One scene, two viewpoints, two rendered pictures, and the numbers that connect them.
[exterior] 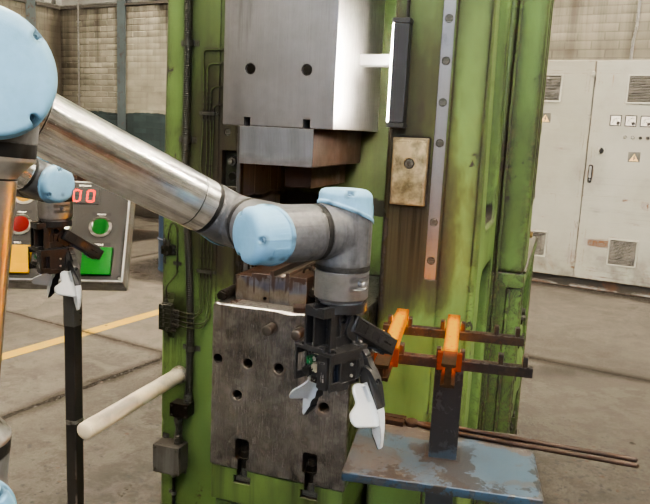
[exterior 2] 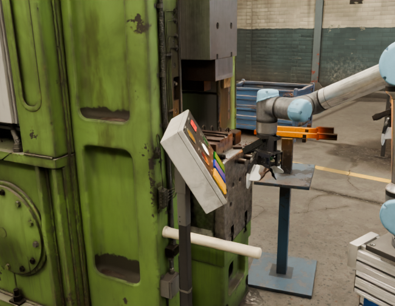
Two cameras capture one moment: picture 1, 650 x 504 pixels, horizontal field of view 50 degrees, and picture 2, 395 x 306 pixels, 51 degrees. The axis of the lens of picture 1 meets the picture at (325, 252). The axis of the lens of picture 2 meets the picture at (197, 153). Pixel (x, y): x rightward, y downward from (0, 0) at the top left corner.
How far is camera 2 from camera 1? 2.62 m
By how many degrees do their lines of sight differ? 79
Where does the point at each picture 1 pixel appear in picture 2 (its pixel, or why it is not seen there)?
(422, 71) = not seen: hidden behind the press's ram
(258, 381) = (235, 191)
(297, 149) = (230, 68)
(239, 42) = (214, 10)
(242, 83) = (216, 34)
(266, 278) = (223, 140)
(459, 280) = (233, 115)
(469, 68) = not seen: hidden behind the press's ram
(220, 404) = (226, 215)
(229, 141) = (175, 71)
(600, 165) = not seen: outside the picture
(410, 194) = (228, 82)
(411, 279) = (225, 121)
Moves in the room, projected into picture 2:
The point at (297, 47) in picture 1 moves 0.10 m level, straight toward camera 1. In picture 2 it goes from (228, 13) to (251, 13)
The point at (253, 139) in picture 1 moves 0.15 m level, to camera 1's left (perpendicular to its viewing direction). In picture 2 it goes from (219, 66) to (215, 69)
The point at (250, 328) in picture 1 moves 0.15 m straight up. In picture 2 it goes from (233, 166) to (234, 136)
